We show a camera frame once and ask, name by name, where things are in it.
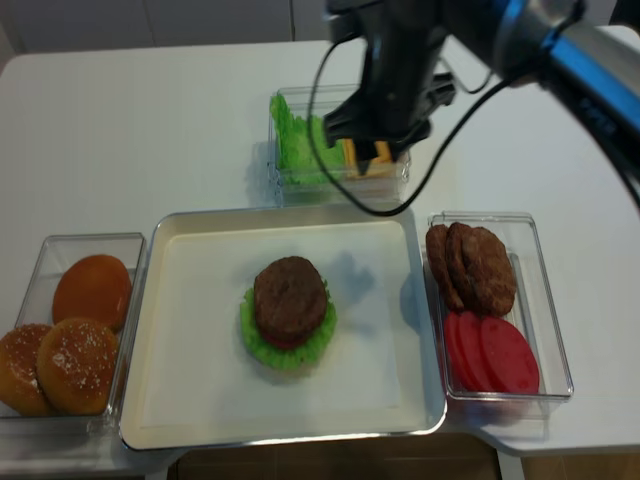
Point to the brown meat patty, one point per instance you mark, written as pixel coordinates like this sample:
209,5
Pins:
289,300

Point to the middle patty in container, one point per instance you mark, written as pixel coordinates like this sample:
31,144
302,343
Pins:
457,271

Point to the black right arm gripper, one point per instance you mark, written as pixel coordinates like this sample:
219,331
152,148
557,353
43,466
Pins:
399,88

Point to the right sesame top bun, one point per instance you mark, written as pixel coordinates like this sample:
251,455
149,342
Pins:
76,364

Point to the green lettuce in container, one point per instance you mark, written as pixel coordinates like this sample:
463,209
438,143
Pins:
297,163

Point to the clear plastic bun container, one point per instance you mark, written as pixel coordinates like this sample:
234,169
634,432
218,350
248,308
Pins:
58,253

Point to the tomato slice in container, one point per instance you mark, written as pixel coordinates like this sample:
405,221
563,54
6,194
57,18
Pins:
469,340
458,363
511,364

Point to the patty in container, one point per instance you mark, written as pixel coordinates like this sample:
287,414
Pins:
490,271
457,271
436,254

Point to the white metal tray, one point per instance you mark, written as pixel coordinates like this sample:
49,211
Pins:
422,408

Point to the clear patty and tomato container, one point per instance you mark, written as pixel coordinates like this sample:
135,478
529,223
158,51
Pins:
533,312

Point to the lettuce leaf on burger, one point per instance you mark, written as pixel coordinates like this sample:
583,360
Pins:
290,361

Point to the white paper tray liner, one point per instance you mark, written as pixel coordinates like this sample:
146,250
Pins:
200,371

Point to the right tomato slice in container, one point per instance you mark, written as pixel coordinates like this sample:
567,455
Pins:
511,364

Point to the yellow cheese slices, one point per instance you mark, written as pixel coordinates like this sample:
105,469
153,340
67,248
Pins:
364,159

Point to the left patty in container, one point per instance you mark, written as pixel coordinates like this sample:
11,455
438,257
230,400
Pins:
436,254

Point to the middle tomato slice in container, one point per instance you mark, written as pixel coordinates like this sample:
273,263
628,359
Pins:
469,340

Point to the sesame bun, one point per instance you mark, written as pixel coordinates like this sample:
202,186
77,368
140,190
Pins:
76,364
20,389

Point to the right patty in container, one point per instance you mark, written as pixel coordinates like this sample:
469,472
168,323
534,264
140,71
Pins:
490,271

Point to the left tomato slice in container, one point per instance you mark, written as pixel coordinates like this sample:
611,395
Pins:
458,363

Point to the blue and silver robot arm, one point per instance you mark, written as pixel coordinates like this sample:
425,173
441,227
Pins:
594,76

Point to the clear lettuce and cheese container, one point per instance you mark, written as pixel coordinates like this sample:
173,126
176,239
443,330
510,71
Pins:
367,190

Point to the left sesame top bun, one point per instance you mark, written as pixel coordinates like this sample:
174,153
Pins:
20,389

